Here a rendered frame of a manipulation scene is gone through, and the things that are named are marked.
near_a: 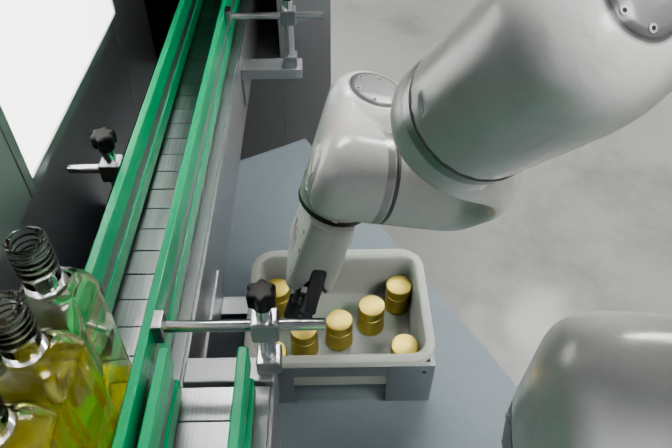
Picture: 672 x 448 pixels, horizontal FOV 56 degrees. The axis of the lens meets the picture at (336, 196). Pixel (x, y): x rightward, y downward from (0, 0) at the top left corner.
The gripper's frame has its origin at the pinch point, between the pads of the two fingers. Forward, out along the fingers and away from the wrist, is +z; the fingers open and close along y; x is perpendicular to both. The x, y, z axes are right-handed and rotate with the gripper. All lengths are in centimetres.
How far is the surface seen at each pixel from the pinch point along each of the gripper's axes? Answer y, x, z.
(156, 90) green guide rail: -30.5, -23.4, -0.8
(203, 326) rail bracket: 10.3, -10.2, -4.6
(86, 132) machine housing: -29.6, -33.0, 9.0
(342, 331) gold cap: 0.4, 6.6, 6.1
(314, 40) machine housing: -74, 1, 10
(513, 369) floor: -45, 71, 73
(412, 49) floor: -209, 57, 77
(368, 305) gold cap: -3.5, 9.8, 5.1
